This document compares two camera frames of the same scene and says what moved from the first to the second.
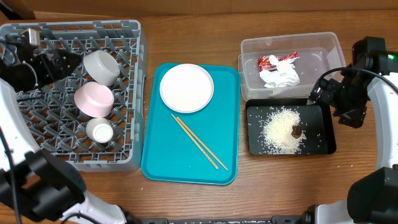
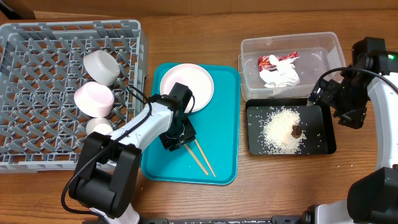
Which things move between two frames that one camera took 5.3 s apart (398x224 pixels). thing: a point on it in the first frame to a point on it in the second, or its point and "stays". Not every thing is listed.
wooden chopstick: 199,141 to 208,162
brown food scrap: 296,131 stays
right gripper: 347,109 stays
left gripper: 61,69 to 174,144
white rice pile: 282,132 stays
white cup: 99,130 stays
